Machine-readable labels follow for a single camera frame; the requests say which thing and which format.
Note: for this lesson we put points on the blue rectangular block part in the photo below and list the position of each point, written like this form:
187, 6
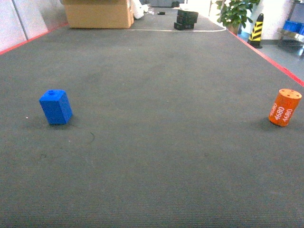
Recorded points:
56, 107

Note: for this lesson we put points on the yellow black striped cone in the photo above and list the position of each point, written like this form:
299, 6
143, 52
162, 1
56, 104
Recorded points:
255, 37

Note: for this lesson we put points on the stack of black trays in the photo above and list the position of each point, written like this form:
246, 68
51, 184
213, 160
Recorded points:
185, 20

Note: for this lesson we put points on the potted green plant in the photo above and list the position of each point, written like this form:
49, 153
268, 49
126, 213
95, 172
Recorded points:
233, 13

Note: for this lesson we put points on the blue plastic bin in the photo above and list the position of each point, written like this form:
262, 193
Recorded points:
293, 26

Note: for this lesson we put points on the orange cylindrical cap 4680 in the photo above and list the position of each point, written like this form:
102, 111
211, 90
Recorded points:
284, 106

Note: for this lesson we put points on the large cardboard box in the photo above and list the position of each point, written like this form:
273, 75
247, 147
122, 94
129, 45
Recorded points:
94, 14

